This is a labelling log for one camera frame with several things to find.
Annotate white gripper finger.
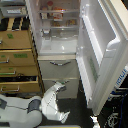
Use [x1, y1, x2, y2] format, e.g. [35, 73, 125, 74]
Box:
[90, 116, 100, 128]

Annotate white fridge door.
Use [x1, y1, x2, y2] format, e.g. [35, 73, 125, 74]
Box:
[76, 0, 128, 115]

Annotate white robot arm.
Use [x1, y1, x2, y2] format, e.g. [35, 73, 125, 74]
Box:
[0, 82, 70, 128]

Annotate lower fridge drawer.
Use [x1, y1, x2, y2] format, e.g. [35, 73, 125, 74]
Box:
[43, 79, 79, 99]

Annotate fridge drawer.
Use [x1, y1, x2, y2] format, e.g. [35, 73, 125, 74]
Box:
[38, 55, 79, 79]
[43, 79, 79, 99]

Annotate upper fridge drawer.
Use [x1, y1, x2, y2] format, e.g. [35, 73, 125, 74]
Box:
[38, 55, 79, 79]

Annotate white fridge body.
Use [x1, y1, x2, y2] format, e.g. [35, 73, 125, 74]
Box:
[25, 0, 79, 59]

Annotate white blue standing robot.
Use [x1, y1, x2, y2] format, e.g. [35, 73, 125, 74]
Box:
[107, 67, 128, 128]

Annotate wooden drawer cabinet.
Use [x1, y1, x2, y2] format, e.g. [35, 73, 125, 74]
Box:
[0, 17, 44, 97]

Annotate food items on shelf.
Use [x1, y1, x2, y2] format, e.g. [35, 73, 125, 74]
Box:
[39, 0, 79, 28]

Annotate grey box on cabinet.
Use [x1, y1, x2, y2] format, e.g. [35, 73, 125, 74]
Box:
[0, 6, 27, 17]

